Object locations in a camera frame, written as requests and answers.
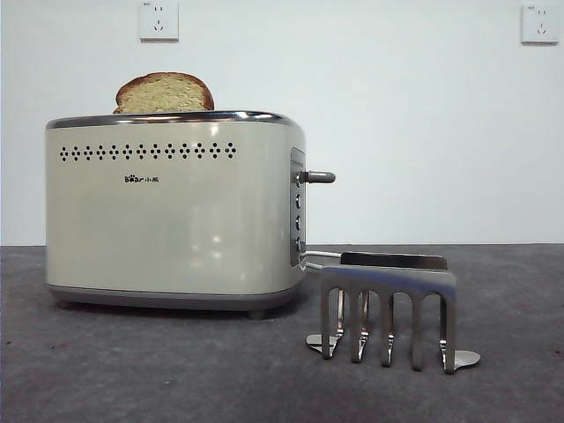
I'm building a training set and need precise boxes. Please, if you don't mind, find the cream two-slot toaster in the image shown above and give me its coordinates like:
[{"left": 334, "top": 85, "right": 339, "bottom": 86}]
[{"left": 43, "top": 109, "right": 308, "bottom": 320}]

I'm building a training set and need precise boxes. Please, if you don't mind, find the slice of brown-crusted bread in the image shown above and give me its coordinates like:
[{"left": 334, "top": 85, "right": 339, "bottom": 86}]
[{"left": 113, "top": 72, "right": 216, "bottom": 115}]

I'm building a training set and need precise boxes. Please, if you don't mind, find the grey toaster lever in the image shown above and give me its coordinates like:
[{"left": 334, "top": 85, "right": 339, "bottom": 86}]
[{"left": 295, "top": 169, "right": 337, "bottom": 185}]

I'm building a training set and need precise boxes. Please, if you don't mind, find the stainless steel toast rack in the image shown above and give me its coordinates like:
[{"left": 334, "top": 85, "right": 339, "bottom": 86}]
[{"left": 305, "top": 250, "right": 481, "bottom": 375}]

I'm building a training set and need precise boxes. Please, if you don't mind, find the white power cable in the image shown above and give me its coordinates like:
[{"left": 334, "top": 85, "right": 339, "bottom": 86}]
[{"left": 303, "top": 249, "right": 344, "bottom": 271}]

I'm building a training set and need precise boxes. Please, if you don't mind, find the white wall socket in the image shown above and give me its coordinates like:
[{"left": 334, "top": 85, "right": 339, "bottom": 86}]
[
  {"left": 521, "top": 3, "right": 560, "bottom": 45},
  {"left": 139, "top": 0, "right": 181, "bottom": 43}
]

